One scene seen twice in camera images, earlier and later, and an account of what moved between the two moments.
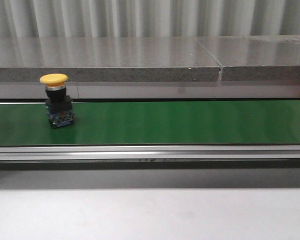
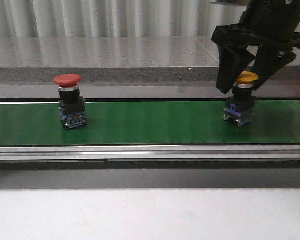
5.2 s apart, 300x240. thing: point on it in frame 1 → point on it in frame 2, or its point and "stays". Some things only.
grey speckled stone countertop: [281, 58] stays
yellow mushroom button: [59, 105] → [239, 109]
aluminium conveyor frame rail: [150, 153] stays
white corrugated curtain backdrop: [111, 18] stays
